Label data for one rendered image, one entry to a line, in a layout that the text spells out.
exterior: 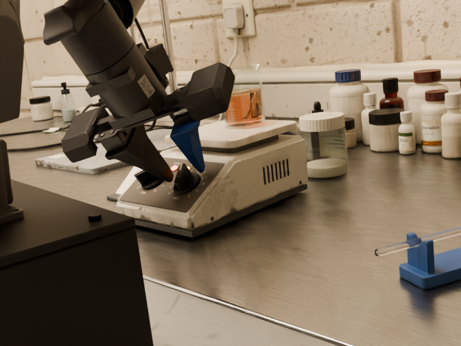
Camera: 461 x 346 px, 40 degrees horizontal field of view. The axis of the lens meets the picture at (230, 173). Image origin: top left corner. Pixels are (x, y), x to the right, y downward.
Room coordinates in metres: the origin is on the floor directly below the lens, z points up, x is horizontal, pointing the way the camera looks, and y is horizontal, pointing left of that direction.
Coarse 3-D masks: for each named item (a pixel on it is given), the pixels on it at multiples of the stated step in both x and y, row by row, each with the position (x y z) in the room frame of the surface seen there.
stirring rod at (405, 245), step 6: (456, 228) 0.47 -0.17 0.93; (432, 234) 0.46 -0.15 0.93; (438, 234) 0.46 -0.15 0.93; (444, 234) 0.46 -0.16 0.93; (450, 234) 0.47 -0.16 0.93; (456, 234) 0.47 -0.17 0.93; (408, 240) 0.46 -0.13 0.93; (414, 240) 0.46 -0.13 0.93; (420, 240) 0.46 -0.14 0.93; (384, 246) 0.45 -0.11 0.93; (390, 246) 0.45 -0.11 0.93; (396, 246) 0.45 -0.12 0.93; (402, 246) 0.45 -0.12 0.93; (408, 246) 0.45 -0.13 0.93; (414, 246) 0.45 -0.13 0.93; (378, 252) 0.44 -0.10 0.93; (384, 252) 0.44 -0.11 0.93; (390, 252) 0.45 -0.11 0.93
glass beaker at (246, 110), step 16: (224, 64) 0.78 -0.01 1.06; (256, 64) 0.78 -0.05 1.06; (240, 80) 0.74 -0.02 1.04; (256, 80) 0.75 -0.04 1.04; (240, 96) 0.74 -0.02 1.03; (256, 96) 0.74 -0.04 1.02; (224, 112) 0.75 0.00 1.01; (240, 112) 0.74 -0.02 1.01; (256, 112) 0.74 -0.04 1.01; (240, 128) 0.74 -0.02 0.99
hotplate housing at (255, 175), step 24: (264, 144) 0.72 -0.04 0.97; (288, 144) 0.73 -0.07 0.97; (240, 168) 0.67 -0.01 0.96; (264, 168) 0.69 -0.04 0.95; (288, 168) 0.72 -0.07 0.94; (216, 192) 0.64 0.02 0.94; (240, 192) 0.66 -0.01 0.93; (264, 192) 0.69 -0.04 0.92; (288, 192) 0.73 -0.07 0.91; (144, 216) 0.66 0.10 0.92; (168, 216) 0.63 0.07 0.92; (192, 216) 0.61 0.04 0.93; (216, 216) 0.64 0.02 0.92; (240, 216) 0.67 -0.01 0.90
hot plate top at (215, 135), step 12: (276, 120) 0.77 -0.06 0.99; (204, 132) 0.74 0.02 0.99; (216, 132) 0.73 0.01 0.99; (228, 132) 0.72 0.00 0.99; (240, 132) 0.71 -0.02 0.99; (252, 132) 0.71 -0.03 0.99; (264, 132) 0.71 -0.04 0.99; (276, 132) 0.72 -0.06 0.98; (204, 144) 0.70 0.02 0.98; (216, 144) 0.69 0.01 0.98; (228, 144) 0.67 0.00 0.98; (240, 144) 0.68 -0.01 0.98
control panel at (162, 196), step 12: (192, 168) 0.68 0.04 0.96; (204, 168) 0.67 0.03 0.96; (216, 168) 0.66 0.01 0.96; (204, 180) 0.65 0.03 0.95; (132, 192) 0.70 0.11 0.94; (144, 192) 0.69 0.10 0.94; (156, 192) 0.68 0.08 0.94; (168, 192) 0.66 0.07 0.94; (192, 192) 0.64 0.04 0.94; (144, 204) 0.67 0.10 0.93; (156, 204) 0.66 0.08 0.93; (168, 204) 0.65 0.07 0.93; (180, 204) 0.63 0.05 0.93; (192, 204) 0.63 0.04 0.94
